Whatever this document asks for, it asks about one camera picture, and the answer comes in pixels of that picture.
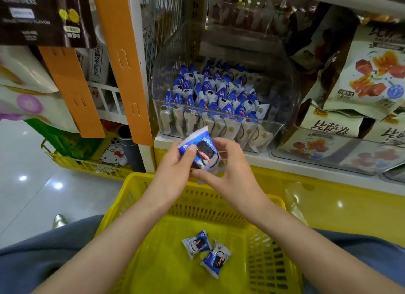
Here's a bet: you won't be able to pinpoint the wire mesh side panel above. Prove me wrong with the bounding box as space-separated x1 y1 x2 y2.
139 0 185 84

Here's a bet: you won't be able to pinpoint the wide orange hanging strip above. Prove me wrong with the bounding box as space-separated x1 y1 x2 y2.
91 0 154 147

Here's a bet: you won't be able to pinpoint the grey-blue trousers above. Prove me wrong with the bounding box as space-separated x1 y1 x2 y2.
0 215 405 294

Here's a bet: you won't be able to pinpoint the yellow plastic shopping basket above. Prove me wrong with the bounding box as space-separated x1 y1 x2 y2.
94 172 305 294

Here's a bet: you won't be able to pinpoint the yellow wire basket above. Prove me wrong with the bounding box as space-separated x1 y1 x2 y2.
40 138 133 182

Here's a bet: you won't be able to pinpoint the narrow orange hanging strip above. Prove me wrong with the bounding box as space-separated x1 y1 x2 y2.
38 45 106 139

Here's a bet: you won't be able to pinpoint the person's right hand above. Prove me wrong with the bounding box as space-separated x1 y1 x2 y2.
191 138 271 220

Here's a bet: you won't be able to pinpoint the white shelf upright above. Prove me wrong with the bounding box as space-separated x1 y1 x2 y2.
127 0 156 174

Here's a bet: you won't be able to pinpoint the person's left hand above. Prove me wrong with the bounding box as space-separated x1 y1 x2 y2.
149 140 198 209

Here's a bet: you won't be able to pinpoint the clear bin with brown packets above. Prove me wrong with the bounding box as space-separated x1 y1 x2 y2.
207 0 296 42

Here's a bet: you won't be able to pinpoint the clear plastic display bin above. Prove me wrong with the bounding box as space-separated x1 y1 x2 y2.
150 21 302 155

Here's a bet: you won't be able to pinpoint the white snack bag red print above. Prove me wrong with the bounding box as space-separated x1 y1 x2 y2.
323 22 405 121

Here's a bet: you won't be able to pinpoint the white printed box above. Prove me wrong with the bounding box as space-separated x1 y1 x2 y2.
88 43 112 86

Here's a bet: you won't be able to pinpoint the white bag with purple flowers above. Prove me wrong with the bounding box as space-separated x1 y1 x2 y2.
0 45 80 135

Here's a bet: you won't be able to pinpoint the white plastic rack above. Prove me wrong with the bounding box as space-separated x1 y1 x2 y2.
87 80 129 126

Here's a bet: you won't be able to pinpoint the cream snack bag black lettering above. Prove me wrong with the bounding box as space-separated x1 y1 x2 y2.
363 113 405 144
299 99 365 138

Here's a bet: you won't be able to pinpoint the shiny metallic shoe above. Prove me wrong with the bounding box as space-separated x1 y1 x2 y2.
52 214 72 230

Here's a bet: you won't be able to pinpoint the yellow shelf base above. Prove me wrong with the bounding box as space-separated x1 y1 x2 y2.
154 148 405 247

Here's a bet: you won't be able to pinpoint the person's right forearm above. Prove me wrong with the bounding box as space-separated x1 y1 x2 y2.
245 195 405 294

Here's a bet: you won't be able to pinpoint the rows of blue cookie packs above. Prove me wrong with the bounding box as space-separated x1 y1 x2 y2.
159 60 274 153

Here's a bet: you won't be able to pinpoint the cartoon cat item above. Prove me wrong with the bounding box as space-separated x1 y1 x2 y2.
99 143 128 168

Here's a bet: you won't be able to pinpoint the dark grey cylinder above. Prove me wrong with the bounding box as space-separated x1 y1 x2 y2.
117 125 147 173

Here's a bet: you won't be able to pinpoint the green bag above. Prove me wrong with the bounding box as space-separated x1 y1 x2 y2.
25 118 105 160

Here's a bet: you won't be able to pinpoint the person's left forearm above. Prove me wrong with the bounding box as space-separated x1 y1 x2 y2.
32 188 187 294

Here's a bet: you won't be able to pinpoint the wide clear plastic bin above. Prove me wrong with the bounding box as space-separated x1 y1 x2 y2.
269 125 405 177

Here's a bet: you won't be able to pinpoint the dark brown stick snack bag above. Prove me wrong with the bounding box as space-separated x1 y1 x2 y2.
0 0 97 49

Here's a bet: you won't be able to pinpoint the blue white cookie packet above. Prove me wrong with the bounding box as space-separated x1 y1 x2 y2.
182 230 212 260
177 126 227 178
200 239 232 280

